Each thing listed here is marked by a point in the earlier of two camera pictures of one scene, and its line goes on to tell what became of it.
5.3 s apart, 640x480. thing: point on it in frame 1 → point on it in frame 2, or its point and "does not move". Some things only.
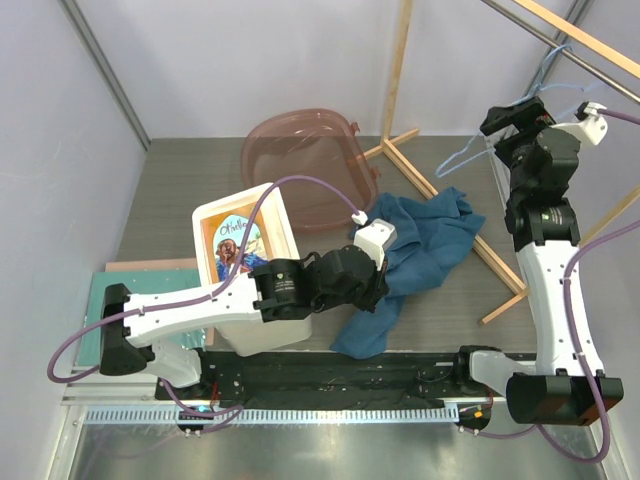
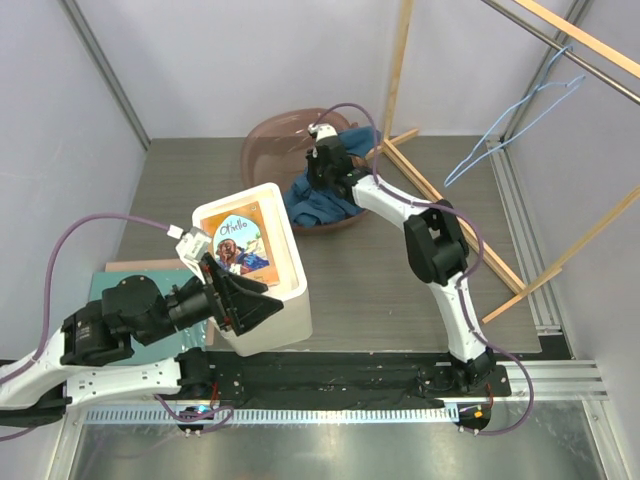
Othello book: x=235 y=238 does not move
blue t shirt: x=434 y=237 → x=311 y=204
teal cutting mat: x=136 y=282 does not move
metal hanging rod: x=567 y=51 does not move
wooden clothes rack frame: x=389 y=137 does not move
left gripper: x=378 y=289 → x=239 y=311
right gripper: x=502 y=117 → x=312 y=160
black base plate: x=335 y=380 does not move
